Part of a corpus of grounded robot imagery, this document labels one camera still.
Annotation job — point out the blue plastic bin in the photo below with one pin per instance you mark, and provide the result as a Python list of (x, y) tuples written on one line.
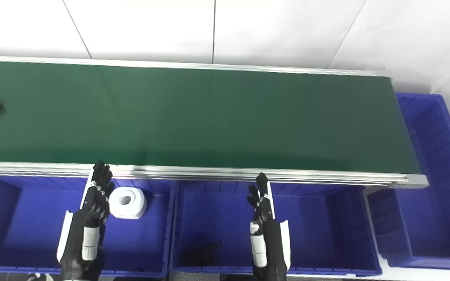
[(436, 203), (311, 234), (25, 226)]

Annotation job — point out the white round plastic part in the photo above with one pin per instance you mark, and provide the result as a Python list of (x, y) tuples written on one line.
[(133, 207)]

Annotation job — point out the green conveyor belt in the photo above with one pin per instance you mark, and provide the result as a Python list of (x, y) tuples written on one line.
[(209, 117)]

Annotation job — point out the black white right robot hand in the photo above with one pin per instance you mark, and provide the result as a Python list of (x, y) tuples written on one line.
[(272, 242)]

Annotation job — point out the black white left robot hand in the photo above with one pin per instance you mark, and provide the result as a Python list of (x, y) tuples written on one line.
[(78, 242)]

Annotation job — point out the aluminium conveyor side rail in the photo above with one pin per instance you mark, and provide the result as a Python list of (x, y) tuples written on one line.
[(170, 65), (209, 173)]

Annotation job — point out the black part in bin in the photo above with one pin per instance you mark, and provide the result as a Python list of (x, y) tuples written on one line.
[(201, 254)]

